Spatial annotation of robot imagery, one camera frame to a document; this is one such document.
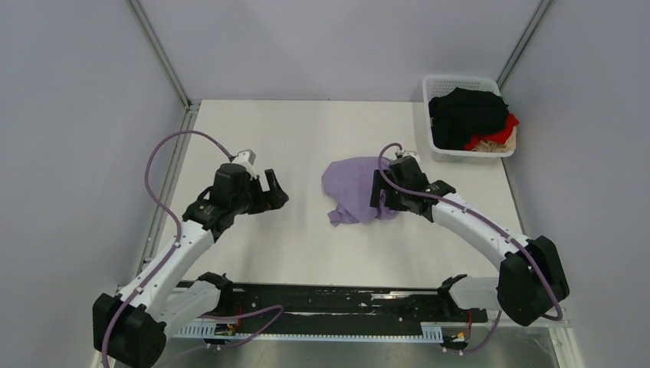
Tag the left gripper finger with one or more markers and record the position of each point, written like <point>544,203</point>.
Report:
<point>274,187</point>
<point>275,200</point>

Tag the white slotted cable duct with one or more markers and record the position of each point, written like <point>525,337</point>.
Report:
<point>428,334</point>

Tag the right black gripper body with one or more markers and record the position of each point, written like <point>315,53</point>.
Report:
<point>398,201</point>

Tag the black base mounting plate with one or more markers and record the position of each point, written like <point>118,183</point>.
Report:
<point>328,309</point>

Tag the purple t shirt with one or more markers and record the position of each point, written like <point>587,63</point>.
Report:
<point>349,183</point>

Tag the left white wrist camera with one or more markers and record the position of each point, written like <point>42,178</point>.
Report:
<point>246,159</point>

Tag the red t shirt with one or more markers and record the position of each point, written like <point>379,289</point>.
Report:
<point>511,122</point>

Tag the black t shirt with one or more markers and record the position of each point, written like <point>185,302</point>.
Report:
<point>463,114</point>

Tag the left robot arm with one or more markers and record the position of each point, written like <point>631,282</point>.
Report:
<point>134,325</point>

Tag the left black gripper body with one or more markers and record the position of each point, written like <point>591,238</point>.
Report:
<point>254,198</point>

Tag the beige t shirt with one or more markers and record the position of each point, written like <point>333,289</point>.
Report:
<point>497,145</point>

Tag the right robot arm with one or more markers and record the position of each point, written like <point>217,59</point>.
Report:
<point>531,281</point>

